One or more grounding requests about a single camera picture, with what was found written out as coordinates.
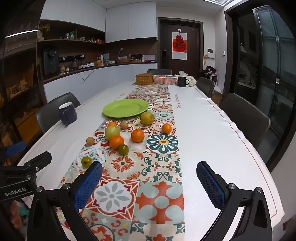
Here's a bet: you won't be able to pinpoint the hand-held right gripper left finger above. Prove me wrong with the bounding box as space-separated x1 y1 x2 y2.
27 160 103 241

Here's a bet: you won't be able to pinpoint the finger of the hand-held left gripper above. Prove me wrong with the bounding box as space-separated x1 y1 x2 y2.
0 151 52 180
0 141 26 166

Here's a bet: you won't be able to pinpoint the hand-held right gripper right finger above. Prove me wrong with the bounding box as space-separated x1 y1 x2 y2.
196 161 273 241

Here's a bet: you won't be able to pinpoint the large green tomato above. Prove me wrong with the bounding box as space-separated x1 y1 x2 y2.
105 126 121 141

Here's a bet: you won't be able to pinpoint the green plate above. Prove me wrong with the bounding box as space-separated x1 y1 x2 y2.
102 99 149 118

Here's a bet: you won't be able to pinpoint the green kiwi fruit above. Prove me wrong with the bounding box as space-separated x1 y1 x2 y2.
140 112 155 126

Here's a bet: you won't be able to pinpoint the dark grey chair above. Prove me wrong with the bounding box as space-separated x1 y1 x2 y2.
195 77 216 98
36 92 81 134
220 93 271 151
147 69 173 76

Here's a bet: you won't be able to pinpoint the navy blue mug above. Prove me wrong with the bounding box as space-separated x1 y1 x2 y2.
58 102 78 127

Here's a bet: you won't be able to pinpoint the floral patterned table runner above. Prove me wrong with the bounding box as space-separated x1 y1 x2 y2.
57 85 185 241

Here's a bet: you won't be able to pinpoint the wooden display cabinet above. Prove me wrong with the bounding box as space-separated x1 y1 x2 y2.
0 35 44 149

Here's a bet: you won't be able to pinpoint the black countertop appliance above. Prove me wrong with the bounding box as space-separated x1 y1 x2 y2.
43 49 60 75

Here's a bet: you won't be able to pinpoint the white lower cabinet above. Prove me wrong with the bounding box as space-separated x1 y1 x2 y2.
43 62 159 102

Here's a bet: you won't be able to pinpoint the white crumpled tissue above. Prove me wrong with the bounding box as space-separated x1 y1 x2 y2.
174 71 197 87

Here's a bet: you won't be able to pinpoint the black mug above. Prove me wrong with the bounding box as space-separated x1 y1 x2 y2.
177 76 190 87

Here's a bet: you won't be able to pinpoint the dark bag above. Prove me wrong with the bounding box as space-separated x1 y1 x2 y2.
203 65 219 78

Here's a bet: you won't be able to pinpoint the woven wicker box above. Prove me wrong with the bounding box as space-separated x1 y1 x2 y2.
135 73 154 85

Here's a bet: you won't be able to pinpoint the glass sliding door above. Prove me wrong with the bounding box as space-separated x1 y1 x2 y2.
231 5 296 163

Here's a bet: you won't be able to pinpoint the dark brown door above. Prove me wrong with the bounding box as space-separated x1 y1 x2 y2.
159 20 203 78

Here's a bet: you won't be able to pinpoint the white upper cabinets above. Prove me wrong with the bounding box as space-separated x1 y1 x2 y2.
40 1 158 43

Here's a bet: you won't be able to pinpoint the black cable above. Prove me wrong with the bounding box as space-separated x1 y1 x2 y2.
77 68 95 81

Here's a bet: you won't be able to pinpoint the white wire basket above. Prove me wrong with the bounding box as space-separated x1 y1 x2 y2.
153 74 176 85

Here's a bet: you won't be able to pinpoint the red and white wall poster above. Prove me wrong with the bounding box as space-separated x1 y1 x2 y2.
172 32 187 59

